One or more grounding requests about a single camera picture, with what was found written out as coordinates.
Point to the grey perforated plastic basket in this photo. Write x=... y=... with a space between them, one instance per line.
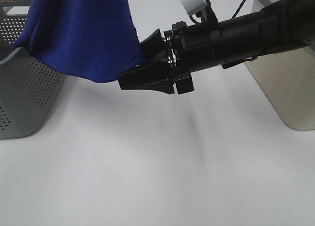
x=28 y=88

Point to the blue towel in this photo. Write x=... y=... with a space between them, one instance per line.
x=91 y=39

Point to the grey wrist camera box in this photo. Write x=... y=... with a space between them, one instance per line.
x=193 y=6

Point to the beige plastic bin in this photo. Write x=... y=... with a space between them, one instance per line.
x=288 y=81

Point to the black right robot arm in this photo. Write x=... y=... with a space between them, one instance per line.
x=172 y=56

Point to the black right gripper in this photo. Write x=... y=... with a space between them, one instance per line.
x=194 y=48

